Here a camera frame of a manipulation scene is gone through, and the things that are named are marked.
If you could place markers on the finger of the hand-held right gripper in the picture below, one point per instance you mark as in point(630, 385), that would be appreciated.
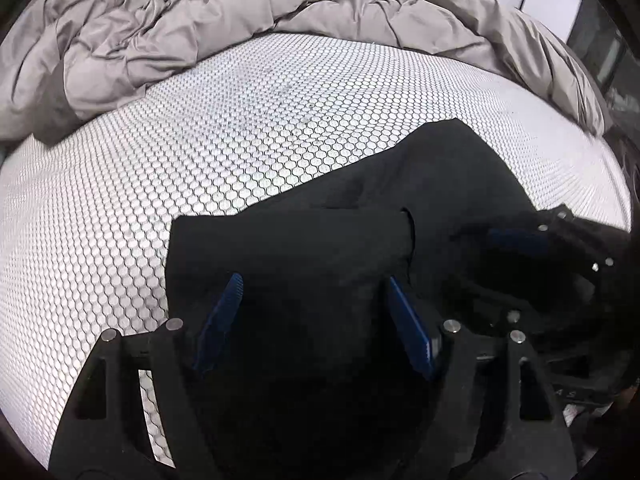
point(520, 240)
point(500, 305)

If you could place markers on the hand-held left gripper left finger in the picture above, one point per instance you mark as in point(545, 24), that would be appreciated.
point(222, 320)

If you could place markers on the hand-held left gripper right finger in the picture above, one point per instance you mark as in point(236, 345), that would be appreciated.
point(410, 325)

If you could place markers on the black pants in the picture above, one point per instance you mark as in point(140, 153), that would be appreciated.
point(325, 260)

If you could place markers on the white honeycomb mattress cover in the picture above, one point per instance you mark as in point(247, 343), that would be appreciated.
point(200, 135)

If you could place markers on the dark furniture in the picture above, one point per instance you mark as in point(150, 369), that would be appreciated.
point(600, 55)

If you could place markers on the grey comforter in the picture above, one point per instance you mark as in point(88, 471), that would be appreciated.
point(200, 10)

